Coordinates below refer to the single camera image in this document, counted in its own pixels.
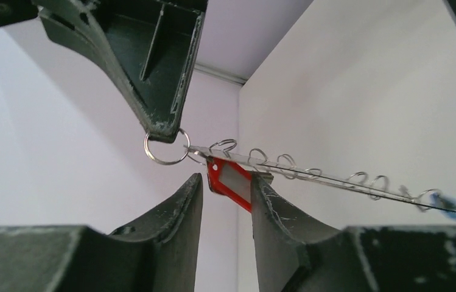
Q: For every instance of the red tagged key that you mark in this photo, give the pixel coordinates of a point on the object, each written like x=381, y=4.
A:
x=230, y=180

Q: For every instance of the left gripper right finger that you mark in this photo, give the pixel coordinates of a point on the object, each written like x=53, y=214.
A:
x=296, y=252

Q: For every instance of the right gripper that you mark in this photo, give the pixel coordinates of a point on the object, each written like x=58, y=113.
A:
x=2, y=12

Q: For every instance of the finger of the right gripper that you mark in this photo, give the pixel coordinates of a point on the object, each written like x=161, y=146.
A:
x=147, y=49

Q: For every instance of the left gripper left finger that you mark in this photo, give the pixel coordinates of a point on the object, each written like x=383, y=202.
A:
x=155, y=252

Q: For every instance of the blue tagged key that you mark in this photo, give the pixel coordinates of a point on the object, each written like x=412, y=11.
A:
x=445, y=204

